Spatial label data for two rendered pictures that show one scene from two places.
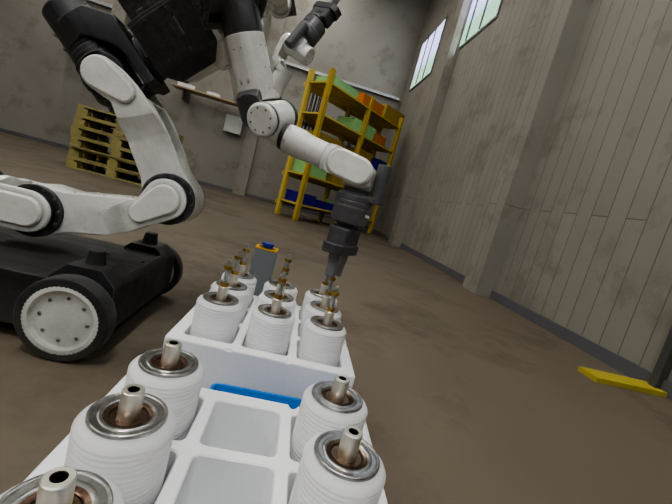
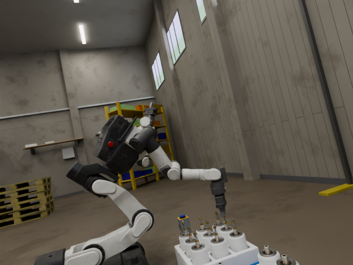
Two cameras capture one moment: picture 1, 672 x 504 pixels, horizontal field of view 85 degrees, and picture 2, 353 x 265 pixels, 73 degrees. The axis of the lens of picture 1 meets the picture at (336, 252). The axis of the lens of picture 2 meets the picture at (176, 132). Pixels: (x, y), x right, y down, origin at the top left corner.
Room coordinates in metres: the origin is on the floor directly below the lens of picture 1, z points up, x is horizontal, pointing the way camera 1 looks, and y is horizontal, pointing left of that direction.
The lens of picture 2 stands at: (-0.57, 0.40, 0.78)
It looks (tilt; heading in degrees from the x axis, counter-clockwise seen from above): 4 degrees up; 351
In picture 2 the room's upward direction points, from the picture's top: 12 degrees counter-clockwise
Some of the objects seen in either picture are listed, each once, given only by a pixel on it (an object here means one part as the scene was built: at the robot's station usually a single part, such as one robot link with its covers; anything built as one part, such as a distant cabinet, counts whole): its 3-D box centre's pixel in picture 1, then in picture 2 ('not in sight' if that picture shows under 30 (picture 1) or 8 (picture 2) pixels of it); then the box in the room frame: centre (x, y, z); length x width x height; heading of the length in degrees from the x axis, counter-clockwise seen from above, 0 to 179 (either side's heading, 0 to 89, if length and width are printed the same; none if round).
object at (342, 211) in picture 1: (346, 229); (219, 195); (0.91, -0.01, 0.46); 0.13 x 0.10 x 0.12; 154
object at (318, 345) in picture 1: (316, 360); (239, 250); (0.79, -0.02, 0.16); 0.10 x 0.10 x 0.18
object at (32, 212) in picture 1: (30, 205); (85, 255); (1.02, 0.87, 0.28); 0.21 x 0.20 x 0.13; 99
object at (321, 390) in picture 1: (337, 396); (268, 252); (0.50, -0.06, 0.25); 0.08 x 0.08 x 0.01
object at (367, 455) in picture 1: (346, 454); (286, 263); (0.38, -0.07, 0.25); 0.08 x 0.08 x 0.01
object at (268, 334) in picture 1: (265, 349); (221, 256); (0.78, 0.09, 0.16); 0.10 x 0.10 x 0.18
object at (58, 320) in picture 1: (66, 317); not in sight; (0.80, 0.56, 0.10); 0.20 x 0.05 x 0.20; 99
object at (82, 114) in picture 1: (128, 150); (21, 201); (5.32, 3.25, 0.42); 1.18 x 0.82 x 0.84; 98
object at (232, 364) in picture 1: (263, 355); (215, 261); (0.90, 0.11, 0.09); 0.39 x 0.39 x 0.18; 7
